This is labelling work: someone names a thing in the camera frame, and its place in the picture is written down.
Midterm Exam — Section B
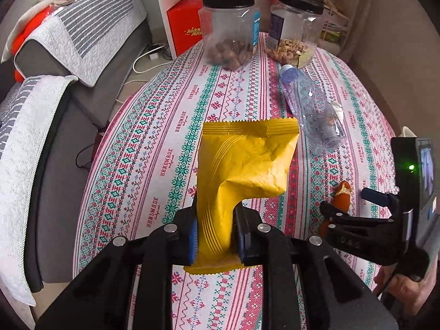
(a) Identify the black cable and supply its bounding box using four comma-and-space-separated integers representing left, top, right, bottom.
76, 134, 104, 172

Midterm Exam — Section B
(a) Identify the red gift box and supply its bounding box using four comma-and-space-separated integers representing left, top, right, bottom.
167, 0, 207, 59

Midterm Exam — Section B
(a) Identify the yellow snack packet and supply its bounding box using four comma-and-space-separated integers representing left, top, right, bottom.
183, 117, 299, 276

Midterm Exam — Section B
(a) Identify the grey striped sofa cover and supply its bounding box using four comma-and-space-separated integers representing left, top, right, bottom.
14, 0, 148, 87

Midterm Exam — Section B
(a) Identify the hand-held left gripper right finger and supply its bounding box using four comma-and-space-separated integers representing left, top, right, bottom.
233, 202, 399, 330

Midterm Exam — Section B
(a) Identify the patterned pink green tablecloth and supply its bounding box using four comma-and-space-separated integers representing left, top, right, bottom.
72, 31, 401, 330

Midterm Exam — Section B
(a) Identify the white cable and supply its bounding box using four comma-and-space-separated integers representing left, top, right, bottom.
132, 46, 172, 74

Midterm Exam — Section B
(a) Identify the orange cushion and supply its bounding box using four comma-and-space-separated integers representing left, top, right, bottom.
9, 5, 62, 79

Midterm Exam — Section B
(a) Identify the clear jar of round nuts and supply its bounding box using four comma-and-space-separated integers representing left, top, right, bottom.
198, 0, 261, 73

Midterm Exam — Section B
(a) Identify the grey sofa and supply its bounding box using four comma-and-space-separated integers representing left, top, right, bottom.
0, 0, 153, 293

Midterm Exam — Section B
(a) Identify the clear plastic bottle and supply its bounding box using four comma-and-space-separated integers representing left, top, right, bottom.
278, 64, 347, 155

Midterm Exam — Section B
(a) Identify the white grey seat cover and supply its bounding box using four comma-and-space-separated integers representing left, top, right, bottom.
0, 76, 79, 306

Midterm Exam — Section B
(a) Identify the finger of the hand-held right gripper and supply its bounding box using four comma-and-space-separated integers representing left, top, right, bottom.
361, 187, 402, 211
320, 201, 411, 266

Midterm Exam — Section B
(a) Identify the person's right hand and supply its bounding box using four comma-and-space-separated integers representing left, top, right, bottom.
375, 261, 440, 316

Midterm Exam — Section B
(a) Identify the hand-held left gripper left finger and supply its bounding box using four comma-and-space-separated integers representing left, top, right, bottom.
34, 206, 200, 330

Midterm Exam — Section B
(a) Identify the orange wrapper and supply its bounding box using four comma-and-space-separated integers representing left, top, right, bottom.
318, 180, 353, 238

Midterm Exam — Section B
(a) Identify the white charger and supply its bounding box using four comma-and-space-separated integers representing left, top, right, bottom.
146, 43, 166, 61

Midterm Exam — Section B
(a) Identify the clear jar of peanuts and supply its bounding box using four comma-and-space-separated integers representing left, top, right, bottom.
265, 0, 325, 69

